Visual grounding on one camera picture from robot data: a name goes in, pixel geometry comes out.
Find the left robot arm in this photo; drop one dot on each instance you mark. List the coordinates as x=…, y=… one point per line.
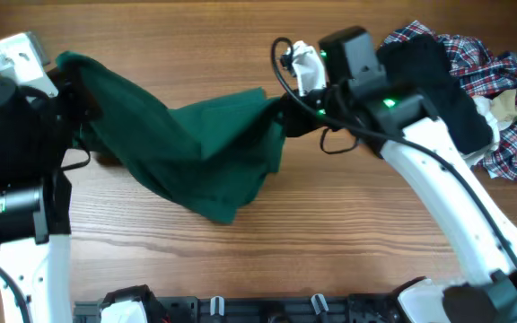
x=36, y=130

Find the white garment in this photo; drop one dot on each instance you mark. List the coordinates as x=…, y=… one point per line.
x=483, y=106

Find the beige garment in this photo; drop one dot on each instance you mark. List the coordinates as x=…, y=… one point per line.
x=504, y=108

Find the dark green skirt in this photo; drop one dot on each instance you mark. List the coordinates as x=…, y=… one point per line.
x=211, y=157

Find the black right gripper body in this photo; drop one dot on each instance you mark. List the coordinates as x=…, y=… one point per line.
x=319, y=109

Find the red plaid shirt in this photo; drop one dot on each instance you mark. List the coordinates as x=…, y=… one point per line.
x=482, y=73

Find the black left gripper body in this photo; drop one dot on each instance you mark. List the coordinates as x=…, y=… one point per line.
x=74, y=108

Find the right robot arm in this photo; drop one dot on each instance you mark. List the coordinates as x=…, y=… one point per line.
x=400, y=124

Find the black garment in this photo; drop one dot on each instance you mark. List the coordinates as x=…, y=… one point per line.
x=422, y=62

